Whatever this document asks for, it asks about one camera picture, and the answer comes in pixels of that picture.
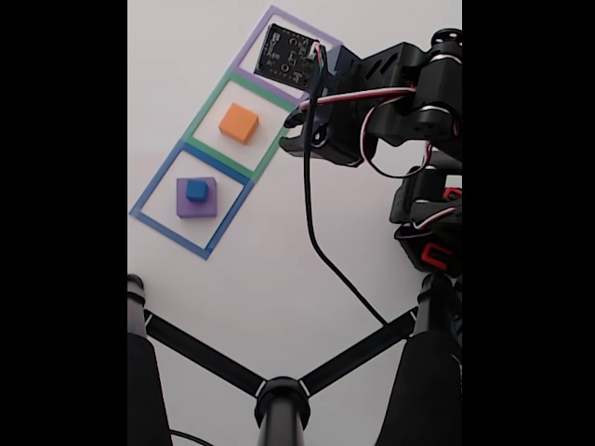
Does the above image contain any small blue cube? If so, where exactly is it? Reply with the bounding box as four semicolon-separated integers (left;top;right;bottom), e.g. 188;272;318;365
185;179;209;203

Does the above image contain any purple cube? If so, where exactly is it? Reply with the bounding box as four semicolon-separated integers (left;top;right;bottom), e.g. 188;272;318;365
176;177;218;219

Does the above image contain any orange cube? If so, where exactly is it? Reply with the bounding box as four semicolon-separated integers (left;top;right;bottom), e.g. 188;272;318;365
218;102;260;147

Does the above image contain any black tripod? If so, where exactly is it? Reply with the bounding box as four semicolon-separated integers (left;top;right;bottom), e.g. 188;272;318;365
127;272;463;446

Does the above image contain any red white servo wire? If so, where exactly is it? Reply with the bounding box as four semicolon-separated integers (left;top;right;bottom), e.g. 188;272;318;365
299;86;436;179

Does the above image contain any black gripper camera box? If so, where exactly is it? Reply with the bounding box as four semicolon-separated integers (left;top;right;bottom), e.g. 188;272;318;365
254;22;330;92

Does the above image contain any thick black camera cable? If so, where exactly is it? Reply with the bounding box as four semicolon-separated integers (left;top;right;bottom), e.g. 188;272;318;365
302;44;390;326

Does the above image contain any purple square frame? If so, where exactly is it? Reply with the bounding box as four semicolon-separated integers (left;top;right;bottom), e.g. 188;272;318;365
231;4;345;111

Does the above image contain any green square frame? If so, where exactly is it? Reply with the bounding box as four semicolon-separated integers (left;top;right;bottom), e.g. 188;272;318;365
182;72;299;181

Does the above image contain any blue square frame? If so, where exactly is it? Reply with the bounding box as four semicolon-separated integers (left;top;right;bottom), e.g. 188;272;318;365
128;140;256;261

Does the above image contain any thin black cable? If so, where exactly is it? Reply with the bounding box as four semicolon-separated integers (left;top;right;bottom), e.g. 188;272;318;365
167;429;213;446

